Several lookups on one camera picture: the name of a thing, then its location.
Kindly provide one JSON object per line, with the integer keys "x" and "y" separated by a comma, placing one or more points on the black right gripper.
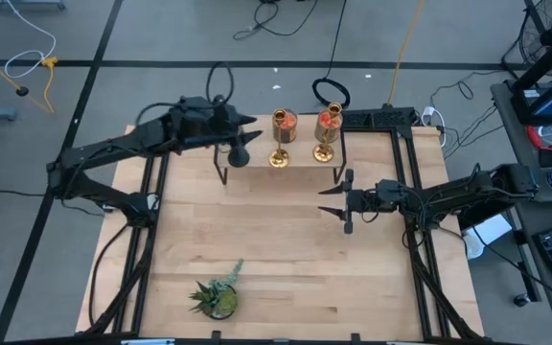
{"x": 376, "y": 197}

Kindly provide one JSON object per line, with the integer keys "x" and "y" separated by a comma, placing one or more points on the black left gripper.
{"x": 199, "y": 122}

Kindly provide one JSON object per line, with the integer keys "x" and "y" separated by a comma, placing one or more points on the black candlestick holder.
{"x": 238, "y": 158}

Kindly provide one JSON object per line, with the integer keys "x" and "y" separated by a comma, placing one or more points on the gold candlestick holder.
{"x": 279, "y": 159}
{"x": 324, "y": 153}

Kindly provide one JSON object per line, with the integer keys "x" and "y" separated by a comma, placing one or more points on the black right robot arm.
{"x": 458, "y": 191}

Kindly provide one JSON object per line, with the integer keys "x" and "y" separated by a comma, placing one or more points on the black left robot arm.
{"x": 113, "y": 144}

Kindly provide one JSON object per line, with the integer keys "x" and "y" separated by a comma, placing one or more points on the candle jar with orange wax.
{"x": 321, "y": 123}
{"x": 288, "y": 129}

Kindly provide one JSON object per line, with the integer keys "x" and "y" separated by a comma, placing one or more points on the wooden shelf riser black legs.
{"x": 300, "y": 155}

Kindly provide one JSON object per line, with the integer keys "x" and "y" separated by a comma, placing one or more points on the black perforated power box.
{"x": 379, "y": 117}

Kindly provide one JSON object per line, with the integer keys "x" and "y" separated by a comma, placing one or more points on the white box on floor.
{"x": 489, "y": 232}

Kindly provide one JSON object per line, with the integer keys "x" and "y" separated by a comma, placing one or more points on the potted green succulent plant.
{"x": 219, "y": 302}

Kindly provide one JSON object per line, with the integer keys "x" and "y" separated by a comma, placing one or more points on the side table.
{"x": 520, "y": 144}

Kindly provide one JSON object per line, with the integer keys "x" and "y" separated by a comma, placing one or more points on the grey keyboard table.
{"x": 539, "y": 297}

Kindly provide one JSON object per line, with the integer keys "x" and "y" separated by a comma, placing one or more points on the black floor fan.
{"x": 544, "y": 33}

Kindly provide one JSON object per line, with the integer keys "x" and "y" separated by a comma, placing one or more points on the black metal rig frame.
{"x": 394, "y": 144}

